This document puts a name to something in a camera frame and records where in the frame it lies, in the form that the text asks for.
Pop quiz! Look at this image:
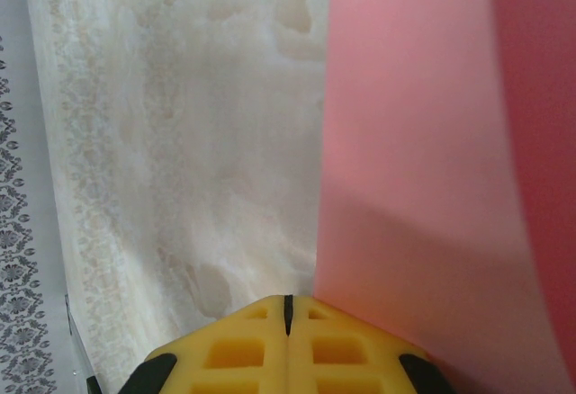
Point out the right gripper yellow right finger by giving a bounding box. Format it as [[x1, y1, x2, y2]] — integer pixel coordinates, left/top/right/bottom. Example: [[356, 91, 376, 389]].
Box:
[[285, 294, 455, 394]]

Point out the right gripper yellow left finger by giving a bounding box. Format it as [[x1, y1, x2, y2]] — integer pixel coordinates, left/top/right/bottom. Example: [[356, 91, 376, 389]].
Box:
[[128, 294, 289, 394]]

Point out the pink square paper sheet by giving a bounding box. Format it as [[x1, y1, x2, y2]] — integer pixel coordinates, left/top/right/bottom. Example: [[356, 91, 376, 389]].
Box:
[[312, 0, 576, 394]]

